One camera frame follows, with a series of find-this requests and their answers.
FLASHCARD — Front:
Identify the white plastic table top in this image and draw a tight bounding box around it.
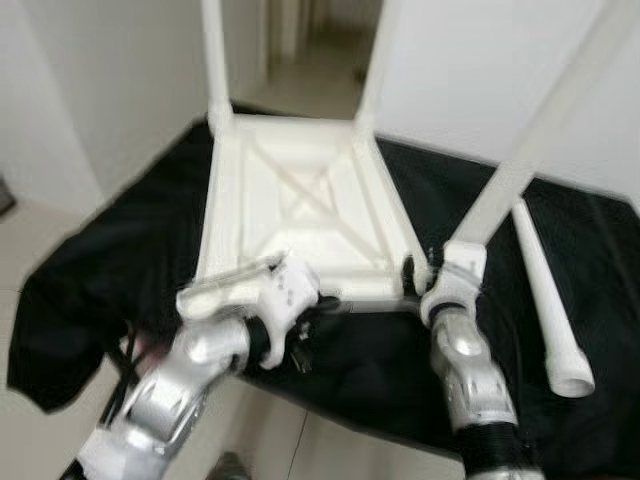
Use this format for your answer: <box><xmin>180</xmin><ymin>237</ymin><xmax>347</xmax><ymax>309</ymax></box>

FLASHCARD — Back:
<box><xmin>178</xmin><ymin>108</ymin><xmax>433</xmax><ymax>321</ymax></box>

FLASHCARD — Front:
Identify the black table cloth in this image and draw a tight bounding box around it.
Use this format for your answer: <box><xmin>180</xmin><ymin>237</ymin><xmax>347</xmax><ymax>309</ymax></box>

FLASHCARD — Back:
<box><xmin>8</xmin><ymin>118</ymin><xmax>640</xmax><ymax>480</ymax></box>

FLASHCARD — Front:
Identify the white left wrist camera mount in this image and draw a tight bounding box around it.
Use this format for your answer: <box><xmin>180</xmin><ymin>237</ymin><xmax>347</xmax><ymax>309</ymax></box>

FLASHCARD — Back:
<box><xmin>255</xmin><ymin>255</ymin><xmax>321</xmax><ymax>371</ymax></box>

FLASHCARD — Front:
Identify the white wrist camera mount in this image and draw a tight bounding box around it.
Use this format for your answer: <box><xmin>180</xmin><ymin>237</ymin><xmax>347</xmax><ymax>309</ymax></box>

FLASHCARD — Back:
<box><xmin>420</xmin><ymin>240</ymin><xmax>488</xmax><ymax>326</ymax></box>
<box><xmin>255</xmin><ymin>255</ymin><xmax>321</xmax><ymax>371</ymax></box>

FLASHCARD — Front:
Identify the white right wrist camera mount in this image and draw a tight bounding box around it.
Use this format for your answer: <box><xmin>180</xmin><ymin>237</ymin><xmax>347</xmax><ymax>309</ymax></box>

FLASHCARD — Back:
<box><xmin>420</xmin><ymin>240</ymin><xmax>488</xmax><ymax>326</ymax></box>

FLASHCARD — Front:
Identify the white door frame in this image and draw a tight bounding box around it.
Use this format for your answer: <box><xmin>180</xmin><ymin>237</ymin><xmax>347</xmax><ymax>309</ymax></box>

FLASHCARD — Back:
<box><xmin>262</xmin><ymin>0</ymin><xmax>301</xmax><ymax>61</ymax></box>

